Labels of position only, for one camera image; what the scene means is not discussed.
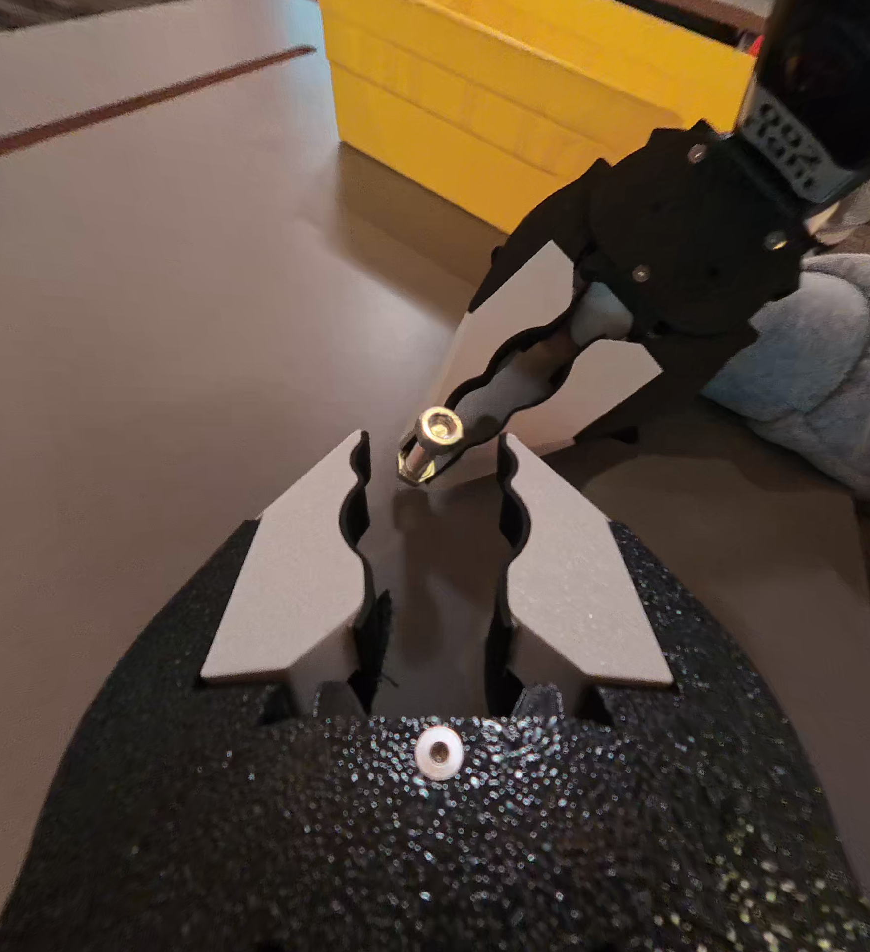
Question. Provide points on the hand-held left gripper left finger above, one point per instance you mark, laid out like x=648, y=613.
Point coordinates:
x=293, y=580

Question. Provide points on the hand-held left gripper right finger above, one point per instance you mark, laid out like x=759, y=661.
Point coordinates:
x=583, y=595

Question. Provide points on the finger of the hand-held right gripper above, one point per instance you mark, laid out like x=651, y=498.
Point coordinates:
x=509, y=305
x=598, y=387

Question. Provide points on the silver hex nut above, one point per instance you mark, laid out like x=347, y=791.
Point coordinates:
x=451, y=431

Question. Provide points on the silver hex bolt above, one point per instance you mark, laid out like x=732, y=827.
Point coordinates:
x=414, y=470

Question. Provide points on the yellow plastic bin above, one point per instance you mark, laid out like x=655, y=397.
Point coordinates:
x=479, y=89

